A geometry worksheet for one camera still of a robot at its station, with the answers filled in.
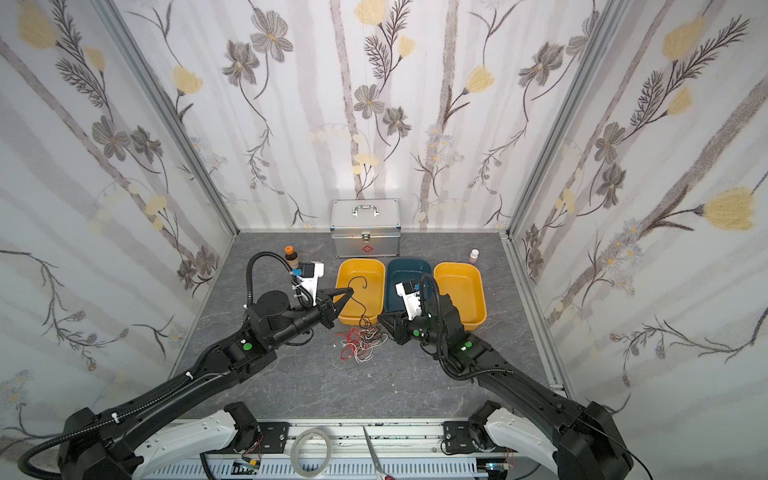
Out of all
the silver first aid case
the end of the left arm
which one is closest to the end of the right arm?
the end of the left arm

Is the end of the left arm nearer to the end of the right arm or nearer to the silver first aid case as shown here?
the end of the right arm

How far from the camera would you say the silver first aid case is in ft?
3.42
